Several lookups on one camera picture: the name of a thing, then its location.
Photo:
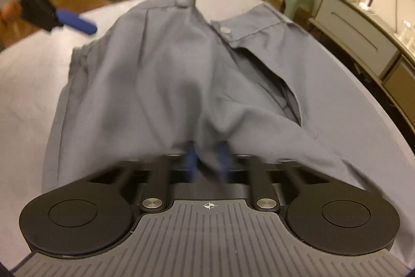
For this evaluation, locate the grey sideboard cabinet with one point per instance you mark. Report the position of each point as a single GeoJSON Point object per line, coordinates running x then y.
{"type": "Point", "coordinates": [356, 37]}

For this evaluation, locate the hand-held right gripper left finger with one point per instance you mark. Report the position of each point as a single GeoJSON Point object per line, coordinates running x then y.
{"type": "Point", "coordinates": [192, 160]}

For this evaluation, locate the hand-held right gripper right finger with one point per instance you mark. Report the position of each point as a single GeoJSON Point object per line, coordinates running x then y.
{"type": "Point", "coordinates": [224, 160]}

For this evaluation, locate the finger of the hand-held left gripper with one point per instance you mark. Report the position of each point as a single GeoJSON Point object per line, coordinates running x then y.
{"type": "Point", "coordinates": [76, 20]}

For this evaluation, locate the set of clear drinking glasses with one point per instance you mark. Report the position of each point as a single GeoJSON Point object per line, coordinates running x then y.
{"type": "Point", "coordinates": [407, 33]}

